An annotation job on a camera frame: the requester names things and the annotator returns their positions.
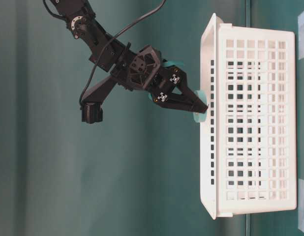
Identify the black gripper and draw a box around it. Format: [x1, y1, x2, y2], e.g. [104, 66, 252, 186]
[110, 45, 208, 113]

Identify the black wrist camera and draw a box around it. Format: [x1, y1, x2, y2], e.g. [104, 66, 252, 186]
[81, 75, 117, 124]

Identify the white plastic lattice basket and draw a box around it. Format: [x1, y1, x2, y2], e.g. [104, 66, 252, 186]
[200, 14, 297, 219]

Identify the lower clear tape marker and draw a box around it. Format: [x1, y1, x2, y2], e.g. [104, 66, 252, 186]
[298, 179, 304, 233]

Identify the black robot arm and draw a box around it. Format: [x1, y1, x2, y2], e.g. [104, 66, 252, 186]
[50, 0, 208, 124]

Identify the black camera cable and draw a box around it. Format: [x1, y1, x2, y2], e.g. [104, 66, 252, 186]
[78, 0, 167, 106]

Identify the upper clear tape marker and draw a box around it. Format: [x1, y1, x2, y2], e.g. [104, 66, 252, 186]
[298, 11, 304, 60]

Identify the clear tape marker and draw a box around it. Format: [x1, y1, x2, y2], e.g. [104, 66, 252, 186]
[298, 179, 304, 233]
[298, 11, 304, 60]

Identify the teal tape roll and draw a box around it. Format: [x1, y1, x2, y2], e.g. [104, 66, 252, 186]
[193, 90, 208, 123]

